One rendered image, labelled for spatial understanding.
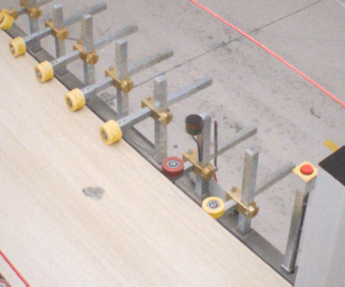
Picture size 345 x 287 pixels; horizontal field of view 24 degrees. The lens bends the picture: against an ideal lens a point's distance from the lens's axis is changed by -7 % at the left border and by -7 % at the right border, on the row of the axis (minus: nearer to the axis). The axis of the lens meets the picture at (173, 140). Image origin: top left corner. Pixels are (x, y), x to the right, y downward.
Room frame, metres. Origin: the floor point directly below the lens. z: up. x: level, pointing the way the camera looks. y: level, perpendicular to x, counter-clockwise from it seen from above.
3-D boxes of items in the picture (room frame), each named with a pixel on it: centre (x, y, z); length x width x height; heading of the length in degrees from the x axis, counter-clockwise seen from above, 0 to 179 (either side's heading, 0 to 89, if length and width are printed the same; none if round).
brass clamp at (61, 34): (3.09, 0.54, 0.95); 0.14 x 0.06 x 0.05; 39
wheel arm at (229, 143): (2.38, -0.15, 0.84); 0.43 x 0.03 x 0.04; 129
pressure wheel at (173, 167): (2.26, 0.00, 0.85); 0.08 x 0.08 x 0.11
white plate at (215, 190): (2.29, -0.15, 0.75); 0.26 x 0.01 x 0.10; 39
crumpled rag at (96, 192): (2.11, 0.28, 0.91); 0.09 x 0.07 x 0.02; 64
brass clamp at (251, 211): (2.12, -0.25, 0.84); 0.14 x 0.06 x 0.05; 39
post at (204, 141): (2.30, -0.11, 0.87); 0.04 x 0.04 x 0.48; 39
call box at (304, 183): (1.90, -0.43, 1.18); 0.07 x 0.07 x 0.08; 39
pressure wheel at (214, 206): (2.05, -0.14, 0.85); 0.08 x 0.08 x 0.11
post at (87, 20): (2.88, 0.36, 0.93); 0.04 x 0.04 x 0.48; 39
